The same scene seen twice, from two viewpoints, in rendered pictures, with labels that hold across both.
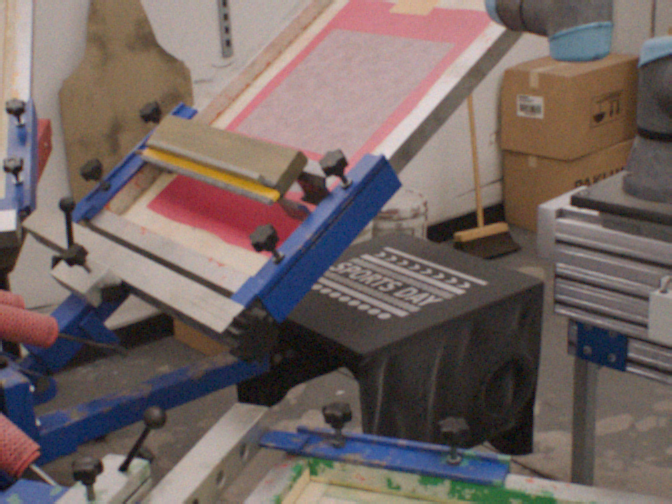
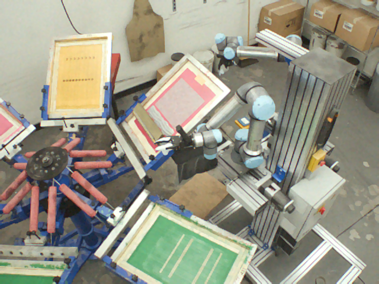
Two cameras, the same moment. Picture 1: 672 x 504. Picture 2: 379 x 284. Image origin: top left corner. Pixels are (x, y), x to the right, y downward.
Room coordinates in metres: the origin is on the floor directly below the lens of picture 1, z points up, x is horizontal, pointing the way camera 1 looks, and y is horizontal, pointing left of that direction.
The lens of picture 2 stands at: (0.08, -0.38, 2.92)
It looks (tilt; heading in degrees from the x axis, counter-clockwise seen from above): 47 degrees down; 9
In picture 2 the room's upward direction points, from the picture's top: 2 degrees counter-clockwise
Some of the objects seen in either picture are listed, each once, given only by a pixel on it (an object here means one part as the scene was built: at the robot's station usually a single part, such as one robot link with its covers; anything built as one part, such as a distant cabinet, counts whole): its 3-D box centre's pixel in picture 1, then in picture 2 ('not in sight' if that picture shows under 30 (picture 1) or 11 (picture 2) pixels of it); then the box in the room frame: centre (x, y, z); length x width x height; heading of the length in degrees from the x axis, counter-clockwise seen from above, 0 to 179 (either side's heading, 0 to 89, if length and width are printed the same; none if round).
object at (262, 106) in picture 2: not in sight; (255, 131); (1.38, -0.56, 1.63); 0.15 x 0.12 x 0.55; 21
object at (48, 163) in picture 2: not in sight; (74, 210); (1.27, 0.80, 0.67); 0.39 x 0.39 x 1.35
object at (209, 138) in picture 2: not in sight; (211, 137); (1.28, -0.31, 1.65); 0.11 x 0.08 x 0.09; 111
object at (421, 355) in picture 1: (444, 387); (199, 162); (1.80, -0.19, 0.79); 0.46 x 0.09 x 0.33; 128
